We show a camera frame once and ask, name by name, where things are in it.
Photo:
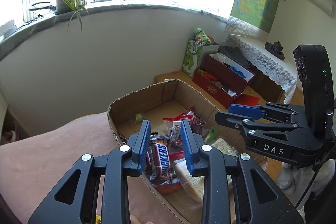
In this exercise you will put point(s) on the pale green candy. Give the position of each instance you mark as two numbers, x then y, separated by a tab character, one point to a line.
139	118

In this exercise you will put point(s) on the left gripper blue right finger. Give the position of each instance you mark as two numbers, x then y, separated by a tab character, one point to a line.
191	143

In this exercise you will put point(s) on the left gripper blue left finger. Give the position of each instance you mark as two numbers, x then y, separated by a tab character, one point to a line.
139	144

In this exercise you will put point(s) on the red booklet on floor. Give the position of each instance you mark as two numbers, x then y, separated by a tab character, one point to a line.
246	100

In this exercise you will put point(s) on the dark red gift box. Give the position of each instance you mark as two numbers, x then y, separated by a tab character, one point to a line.
228	72

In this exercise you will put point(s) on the open cardboard box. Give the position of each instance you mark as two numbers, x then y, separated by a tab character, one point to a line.
162	104

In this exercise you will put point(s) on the brown Snickers bar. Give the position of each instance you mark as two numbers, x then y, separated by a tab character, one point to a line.
150	164

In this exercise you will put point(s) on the green gift bag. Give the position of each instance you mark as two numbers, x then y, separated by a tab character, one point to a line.
197	47

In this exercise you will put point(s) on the yellow candy packet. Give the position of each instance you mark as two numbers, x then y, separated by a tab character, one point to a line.
98	219

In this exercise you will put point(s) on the red-edged dried fruit bag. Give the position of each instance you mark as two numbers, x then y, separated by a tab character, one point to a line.
174	128

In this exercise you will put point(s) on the white lace tablecloth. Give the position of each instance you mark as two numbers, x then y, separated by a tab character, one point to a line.
279	71

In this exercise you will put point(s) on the green candy wrapper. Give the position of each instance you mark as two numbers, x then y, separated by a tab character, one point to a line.
211	136

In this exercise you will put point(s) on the white power adapter box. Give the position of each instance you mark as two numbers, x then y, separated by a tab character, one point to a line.
8	28

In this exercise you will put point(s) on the red shoe box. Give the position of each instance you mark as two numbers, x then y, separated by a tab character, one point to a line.
214	91

